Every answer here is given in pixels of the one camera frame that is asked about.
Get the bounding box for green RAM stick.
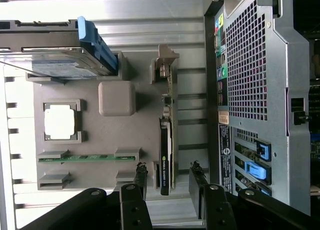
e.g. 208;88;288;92
38;154;140;163

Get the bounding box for grey plastic parts rack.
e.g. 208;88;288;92
24;50;181;198

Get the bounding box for black open PC case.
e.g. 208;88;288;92
203;0;320;216

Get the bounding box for hard disk with blue caddy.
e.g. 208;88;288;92
0;16;120;79

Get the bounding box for silver CPU chip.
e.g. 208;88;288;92
43;103;76;141

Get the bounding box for blue slot retention clip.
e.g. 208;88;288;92
258;185;273;197
244;160;272;186
255;137;272;161

